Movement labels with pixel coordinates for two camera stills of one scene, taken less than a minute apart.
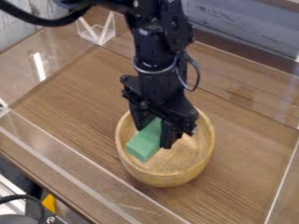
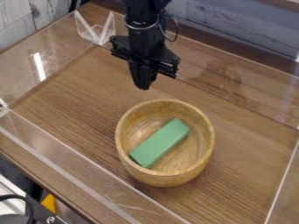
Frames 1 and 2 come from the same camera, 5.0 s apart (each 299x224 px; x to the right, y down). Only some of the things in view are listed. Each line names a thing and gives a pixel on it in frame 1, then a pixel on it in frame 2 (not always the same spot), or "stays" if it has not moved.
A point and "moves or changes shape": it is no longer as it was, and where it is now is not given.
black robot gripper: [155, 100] -> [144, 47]
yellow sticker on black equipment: [50, 202] stays
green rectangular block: [144, 143] moves or changes shape
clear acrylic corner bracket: [94, 32] stays
